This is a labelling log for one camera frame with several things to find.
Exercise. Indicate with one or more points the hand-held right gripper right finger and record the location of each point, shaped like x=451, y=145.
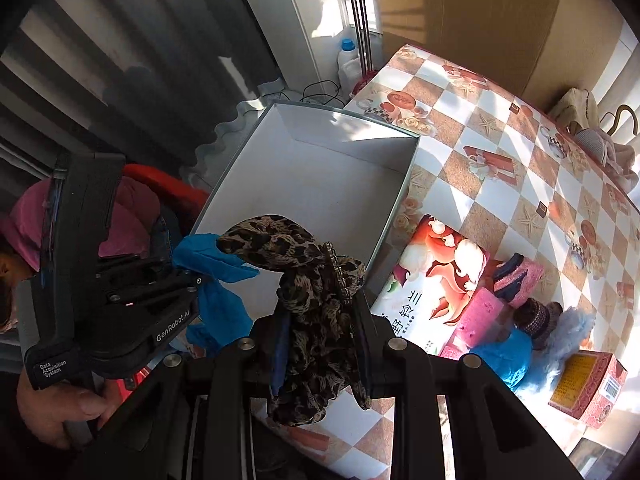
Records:
x=364, y=360

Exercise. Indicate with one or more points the light blue fluffy cloth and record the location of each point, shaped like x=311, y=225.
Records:
x=567, y=335

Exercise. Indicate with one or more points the white sheer curtain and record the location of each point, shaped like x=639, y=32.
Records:
x=225, y=135

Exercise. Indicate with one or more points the leopard print scrunchie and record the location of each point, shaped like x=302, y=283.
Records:
x=315, y=310

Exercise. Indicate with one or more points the person's left hand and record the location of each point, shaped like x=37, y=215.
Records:
x=55, y=410

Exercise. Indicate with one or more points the pink garment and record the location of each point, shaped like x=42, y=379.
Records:
x=35, y=220

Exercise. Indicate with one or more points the pink yellow carton box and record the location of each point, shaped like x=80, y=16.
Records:
x=590, y=385

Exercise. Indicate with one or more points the gold clothes hanger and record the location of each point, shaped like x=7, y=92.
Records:
x=622, y=112

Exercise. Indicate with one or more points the floral tissue pack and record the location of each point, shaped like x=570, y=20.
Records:
x=435, y=270

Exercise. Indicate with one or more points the grey curtain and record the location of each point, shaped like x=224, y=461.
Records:
x=125, y=60

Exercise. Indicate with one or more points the beige bag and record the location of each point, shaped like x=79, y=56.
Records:
x=580, y=115

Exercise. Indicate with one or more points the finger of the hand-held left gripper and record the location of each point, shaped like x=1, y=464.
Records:
x=150, y=269
x=160, y=297

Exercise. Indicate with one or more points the large brown cardboard box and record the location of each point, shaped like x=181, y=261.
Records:
x=475, y=10

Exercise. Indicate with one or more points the pink navy knitted bootie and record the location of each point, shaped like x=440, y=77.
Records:
x=520, y=275

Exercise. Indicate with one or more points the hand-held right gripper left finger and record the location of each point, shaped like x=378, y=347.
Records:
x=279, y=360

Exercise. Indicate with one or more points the grey-green mat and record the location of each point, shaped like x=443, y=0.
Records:
x=325, y=185

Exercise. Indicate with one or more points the red plastic chair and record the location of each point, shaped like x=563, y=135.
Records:
x=170, y=190

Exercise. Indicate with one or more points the white bottle blue cap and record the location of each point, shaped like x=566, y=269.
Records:
x=348, y=67

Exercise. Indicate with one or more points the pink sponge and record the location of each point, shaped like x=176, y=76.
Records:
x=480, y=315

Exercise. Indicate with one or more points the dark striped knitted bootie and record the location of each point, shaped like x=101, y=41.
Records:
x=537, y=320

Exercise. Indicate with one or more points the checkered printed tablecloth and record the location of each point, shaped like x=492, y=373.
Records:
x=500, y=160

